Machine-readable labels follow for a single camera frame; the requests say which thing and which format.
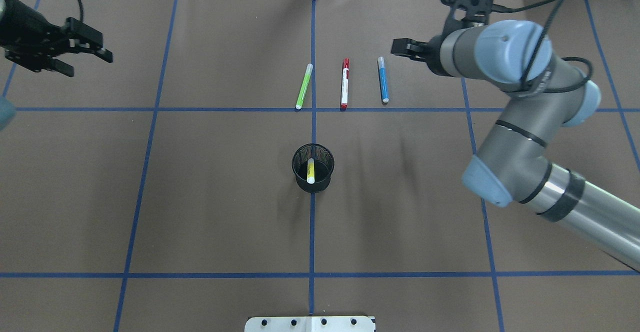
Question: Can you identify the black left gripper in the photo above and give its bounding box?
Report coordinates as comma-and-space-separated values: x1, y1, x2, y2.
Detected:
0, 0, 114, 78

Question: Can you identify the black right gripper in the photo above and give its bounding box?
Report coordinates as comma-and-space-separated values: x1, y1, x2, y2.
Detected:
390, 35, 446, 75

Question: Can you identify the blue marker pen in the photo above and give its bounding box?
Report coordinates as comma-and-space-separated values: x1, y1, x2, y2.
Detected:
377, 56, 390, 105

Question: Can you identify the red white marker pen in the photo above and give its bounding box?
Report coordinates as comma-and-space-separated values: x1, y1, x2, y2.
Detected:
340, 58, 350, 111

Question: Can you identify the green highlighter pen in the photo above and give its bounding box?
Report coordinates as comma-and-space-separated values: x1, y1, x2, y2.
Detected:
294, 63, 314, 111

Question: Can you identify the yellow highlighter pen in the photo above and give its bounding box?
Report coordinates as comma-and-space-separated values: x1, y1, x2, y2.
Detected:
306, 158, 316, 185

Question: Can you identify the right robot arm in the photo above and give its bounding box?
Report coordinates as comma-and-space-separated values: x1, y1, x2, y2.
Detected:
390, 20, 639, 270

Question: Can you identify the black mesh pen cup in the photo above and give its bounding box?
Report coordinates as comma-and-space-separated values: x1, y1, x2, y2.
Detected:
291, 143, 335, 194

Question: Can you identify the brown paper table cover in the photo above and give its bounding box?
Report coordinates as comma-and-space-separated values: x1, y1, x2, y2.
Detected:
1, 0, 639, 332

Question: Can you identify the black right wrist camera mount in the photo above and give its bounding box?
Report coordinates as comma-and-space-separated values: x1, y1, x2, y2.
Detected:
439, 0, 494, 38

